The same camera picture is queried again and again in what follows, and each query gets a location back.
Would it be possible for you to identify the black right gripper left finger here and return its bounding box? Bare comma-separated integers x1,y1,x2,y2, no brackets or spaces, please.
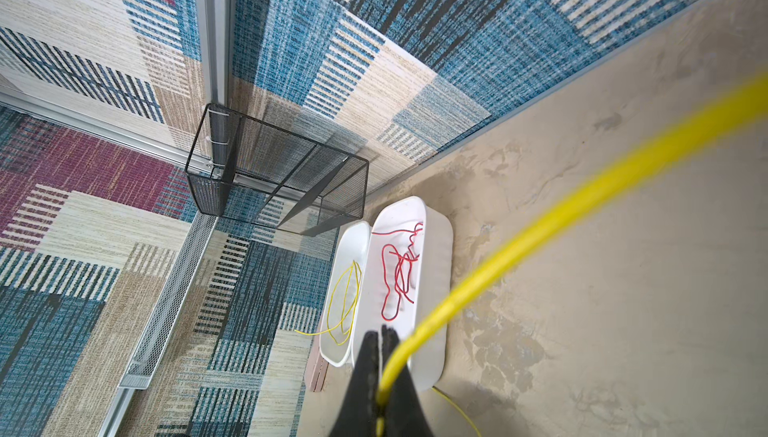
329,331,380,437

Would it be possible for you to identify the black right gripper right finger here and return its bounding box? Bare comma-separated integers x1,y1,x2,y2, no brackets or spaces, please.
380,325,434,436

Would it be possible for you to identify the yellow cable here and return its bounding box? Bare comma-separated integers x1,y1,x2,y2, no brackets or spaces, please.
293,259,364,347
374,73,768,437

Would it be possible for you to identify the pink eraser block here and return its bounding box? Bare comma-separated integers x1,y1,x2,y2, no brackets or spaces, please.
304,336,329,392

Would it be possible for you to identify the yellow cable in tray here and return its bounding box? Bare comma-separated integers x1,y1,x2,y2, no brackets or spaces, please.
293,259,364,347

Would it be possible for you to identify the white tray with yellow cables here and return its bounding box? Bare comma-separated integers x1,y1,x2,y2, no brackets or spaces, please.
318,221,371,367

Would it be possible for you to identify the red cable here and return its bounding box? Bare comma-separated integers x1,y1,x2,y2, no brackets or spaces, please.
371,222,424,323

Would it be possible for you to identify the white tray with red cable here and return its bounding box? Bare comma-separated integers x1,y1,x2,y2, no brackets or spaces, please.
352,196,454,364

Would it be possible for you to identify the white wire mesh basket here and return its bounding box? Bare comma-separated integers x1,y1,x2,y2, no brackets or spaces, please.
118,213,218,390

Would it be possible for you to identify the black wire mesh shelf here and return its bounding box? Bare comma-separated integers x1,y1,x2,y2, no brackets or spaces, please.
185,103,369,237

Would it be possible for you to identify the aluminium corner post left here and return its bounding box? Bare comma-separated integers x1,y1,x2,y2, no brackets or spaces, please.
191,0,238,156

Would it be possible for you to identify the aluminium horizontal back rail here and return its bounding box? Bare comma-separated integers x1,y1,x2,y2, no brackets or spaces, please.
1,87,212,171

